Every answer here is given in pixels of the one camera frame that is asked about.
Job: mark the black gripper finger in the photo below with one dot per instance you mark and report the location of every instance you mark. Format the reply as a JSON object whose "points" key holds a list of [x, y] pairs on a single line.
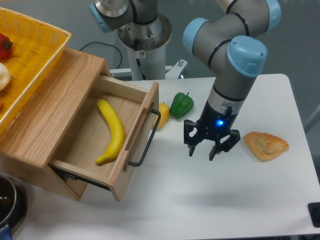
{"points": [[224, 142], [190, 131]]}

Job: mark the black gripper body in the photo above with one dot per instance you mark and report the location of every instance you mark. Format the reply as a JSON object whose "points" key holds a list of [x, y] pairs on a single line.
{"points": [[212, 122]]}

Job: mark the wooden top drawer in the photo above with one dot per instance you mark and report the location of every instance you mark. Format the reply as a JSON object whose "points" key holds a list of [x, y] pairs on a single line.
{"points": [[109, 136]]}

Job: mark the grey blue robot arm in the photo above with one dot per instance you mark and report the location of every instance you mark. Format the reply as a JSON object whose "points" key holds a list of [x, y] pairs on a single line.
{"points": [[228, 46]]}

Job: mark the wooden drawer cabinet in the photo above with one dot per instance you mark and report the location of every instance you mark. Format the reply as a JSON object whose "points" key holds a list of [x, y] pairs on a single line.
{"points": [[29, 142]]}

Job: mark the green toy bell pepper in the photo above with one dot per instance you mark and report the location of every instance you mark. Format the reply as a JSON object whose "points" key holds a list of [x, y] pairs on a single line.
{"points": [[181, 105]]}

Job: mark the yellow toy bell pepper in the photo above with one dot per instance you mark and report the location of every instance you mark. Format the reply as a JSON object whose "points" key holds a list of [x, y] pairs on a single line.
{"points": [[164, 110]]}

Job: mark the toy pastry turnover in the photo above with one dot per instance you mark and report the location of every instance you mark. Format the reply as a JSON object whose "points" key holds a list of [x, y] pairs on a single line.
{"points": [[264, 146]]}

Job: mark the yellow toy banana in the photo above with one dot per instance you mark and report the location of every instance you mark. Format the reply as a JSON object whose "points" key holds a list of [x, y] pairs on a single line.
{"points": [[117, 131]]}

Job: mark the black table corner device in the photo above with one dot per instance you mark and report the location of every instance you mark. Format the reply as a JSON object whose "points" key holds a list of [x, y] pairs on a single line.
{"points": [[314, 212]]}

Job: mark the yellow plastic basket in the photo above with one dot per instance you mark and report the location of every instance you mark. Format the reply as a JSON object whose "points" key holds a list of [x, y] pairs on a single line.
{"points": [[37, 46]]}

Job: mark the white toy onion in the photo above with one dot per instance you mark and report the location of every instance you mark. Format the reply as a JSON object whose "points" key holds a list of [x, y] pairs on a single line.
{"points": [[5, 76]]}

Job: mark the dark metal pot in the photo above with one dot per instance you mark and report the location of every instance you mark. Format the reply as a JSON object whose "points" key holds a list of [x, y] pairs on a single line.
{"points": [[13, 206]]}

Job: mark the red toy pepper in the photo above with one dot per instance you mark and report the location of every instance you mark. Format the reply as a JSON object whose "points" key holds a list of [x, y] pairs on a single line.
{"points": [[5, 47]]}

